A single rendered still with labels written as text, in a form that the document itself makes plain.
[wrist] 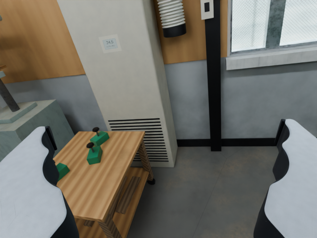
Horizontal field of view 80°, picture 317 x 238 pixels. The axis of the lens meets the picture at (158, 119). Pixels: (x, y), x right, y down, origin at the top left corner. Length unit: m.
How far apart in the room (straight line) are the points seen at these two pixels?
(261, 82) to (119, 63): 1.06
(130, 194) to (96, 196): 0.41
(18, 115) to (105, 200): 1.12
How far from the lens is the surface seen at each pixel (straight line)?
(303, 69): 1.72
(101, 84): 1.47
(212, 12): 1.38
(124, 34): 1.29
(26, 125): 1.76
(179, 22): 1.33
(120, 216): 1.40
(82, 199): 1.11
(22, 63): 2.23
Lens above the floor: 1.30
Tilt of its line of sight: 31 degrees down
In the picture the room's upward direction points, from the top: 12 degrees counter-clockwise
